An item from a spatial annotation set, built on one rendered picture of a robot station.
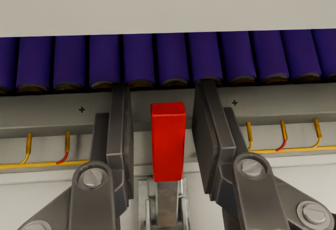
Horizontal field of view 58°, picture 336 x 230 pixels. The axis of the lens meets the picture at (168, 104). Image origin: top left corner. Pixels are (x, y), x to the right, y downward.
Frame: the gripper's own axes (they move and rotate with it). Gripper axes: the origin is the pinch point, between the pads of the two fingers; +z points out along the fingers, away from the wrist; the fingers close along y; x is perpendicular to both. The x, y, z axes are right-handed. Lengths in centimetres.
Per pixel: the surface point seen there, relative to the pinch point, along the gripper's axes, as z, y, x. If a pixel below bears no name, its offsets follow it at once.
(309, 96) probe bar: 4.1, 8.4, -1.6
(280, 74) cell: 5.8, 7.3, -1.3
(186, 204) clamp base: 0.6, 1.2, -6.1
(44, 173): 2.2, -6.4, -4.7
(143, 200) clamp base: 0.9, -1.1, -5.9
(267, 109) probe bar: 3.5, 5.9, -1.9
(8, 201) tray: 1.4, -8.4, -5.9
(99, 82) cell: 5.9, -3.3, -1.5
